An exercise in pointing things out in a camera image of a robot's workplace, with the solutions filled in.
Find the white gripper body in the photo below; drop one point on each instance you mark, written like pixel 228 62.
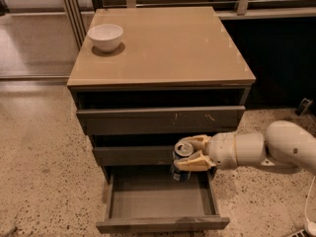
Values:
pixel 222 149

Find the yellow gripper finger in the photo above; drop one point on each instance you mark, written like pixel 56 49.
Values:
pixel 193 143
pixel 198 162

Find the blue pepsi can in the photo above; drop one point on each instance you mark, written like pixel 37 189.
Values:
pixel 179 175

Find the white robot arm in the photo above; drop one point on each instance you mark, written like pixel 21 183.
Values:
pixel 284 148

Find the grey top drawer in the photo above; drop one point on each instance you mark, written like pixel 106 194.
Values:
pixel 160 120

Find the grey open bottom drawer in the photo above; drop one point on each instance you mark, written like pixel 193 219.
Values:
pixel 148 199

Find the grey drawer cabinet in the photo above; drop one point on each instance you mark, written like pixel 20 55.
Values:
pixel 168 58

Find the grey middle drawer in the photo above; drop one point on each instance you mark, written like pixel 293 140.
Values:
pixel 134 155

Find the white ceramic bowl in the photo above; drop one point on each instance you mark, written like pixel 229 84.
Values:
pixel 106 37

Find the small grey floor bracket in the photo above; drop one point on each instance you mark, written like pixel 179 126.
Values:
pixel 303 106

